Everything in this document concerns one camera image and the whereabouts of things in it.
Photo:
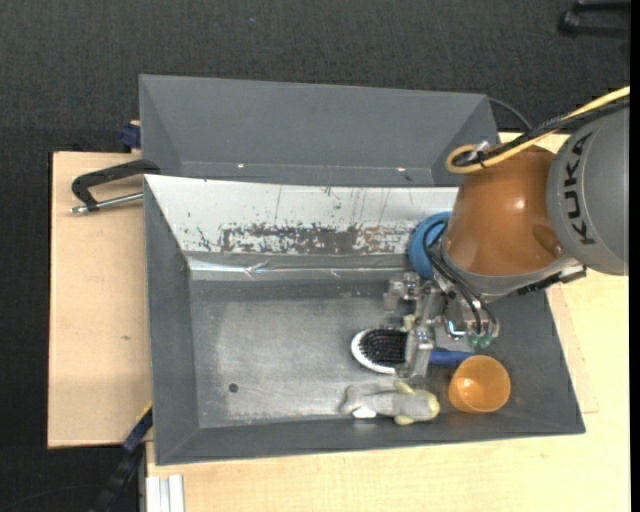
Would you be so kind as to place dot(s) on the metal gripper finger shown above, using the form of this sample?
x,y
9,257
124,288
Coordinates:
x,y
403,292
418,356

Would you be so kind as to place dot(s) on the blue ball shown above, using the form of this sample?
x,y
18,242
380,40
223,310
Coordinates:
x,y
422,240

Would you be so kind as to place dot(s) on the orange plastic cup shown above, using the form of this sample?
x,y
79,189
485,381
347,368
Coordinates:
x,y
477,385

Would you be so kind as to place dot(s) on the grey metal bin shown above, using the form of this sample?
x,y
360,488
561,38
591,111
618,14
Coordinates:
x,y
280,350

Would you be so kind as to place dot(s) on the grey plush toy animal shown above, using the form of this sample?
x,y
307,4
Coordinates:
x,y
385,402

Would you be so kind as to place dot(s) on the pale brown flat board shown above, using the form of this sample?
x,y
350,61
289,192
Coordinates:
x,y
95,310

